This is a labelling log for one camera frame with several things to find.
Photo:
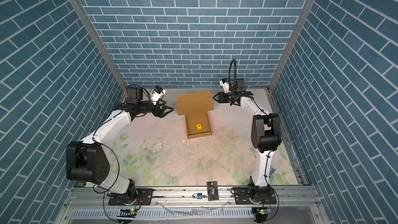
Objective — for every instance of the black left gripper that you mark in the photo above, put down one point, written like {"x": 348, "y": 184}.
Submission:
{"x": 161, "y": 113}

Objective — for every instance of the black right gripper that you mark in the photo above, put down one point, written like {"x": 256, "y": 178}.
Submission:
{"x": 221, "y": 96}

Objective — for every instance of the brown cardboard box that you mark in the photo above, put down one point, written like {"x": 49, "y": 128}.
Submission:
{"x": 195, "y": 108}

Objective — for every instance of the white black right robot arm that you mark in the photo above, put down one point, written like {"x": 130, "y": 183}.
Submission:
{"x": 266, "y": 136}

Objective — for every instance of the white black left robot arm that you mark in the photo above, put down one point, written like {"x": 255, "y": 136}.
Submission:
{"x": 86, "y": 160}

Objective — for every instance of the blue grey stapler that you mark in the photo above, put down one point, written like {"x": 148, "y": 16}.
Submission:
{"x": 272, "y": 172}

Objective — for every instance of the small padlock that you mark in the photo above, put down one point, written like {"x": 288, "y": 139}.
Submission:
{"x": 198, "y": 196}

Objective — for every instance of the black VIP card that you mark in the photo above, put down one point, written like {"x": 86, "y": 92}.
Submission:
{"x": 212, "y": 191}

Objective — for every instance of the left controller board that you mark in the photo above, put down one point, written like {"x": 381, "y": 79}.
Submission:
{"x": 126, "y": 216}

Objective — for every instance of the controller board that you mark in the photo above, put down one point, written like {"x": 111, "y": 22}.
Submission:
{"x": 262, "y": 214}
{"x": 126, "y": 216}

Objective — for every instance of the right controller board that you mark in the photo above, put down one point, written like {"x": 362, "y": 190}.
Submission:
{"x": 262, "y": 214}

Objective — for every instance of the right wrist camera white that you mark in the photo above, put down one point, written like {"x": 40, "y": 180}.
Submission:
{"x": 226, "y": 85}

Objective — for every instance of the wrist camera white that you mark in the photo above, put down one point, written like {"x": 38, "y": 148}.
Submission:
{"x": 157, "y": 94}
{"x": 226, "y": 85}

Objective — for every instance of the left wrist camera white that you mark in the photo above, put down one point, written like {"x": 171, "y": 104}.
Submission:
{"x": 157, "y": 94}

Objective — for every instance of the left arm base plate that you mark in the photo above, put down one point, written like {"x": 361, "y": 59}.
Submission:
{"x": 142, "y": 196}

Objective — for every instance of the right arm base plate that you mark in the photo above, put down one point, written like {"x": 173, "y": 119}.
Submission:
{"x": 243, "y": 196}

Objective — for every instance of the white slotted cable duct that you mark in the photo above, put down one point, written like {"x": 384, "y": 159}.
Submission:
{"x": 161, "y": 213}

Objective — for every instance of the aluminium front rail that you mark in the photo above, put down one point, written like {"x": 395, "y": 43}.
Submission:
{"x": 291, "y": 196}

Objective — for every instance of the aluminium corner post right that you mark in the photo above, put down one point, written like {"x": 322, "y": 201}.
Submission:
{"x": 292, "y": 40}

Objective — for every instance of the aluminium corner post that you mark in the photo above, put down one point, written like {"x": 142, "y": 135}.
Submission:
{"x": 88, "y": 25}
{"x": 292, "y": 40}

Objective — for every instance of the aluminium corner post left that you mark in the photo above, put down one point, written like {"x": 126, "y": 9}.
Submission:
{"x": 88, "y": 25}

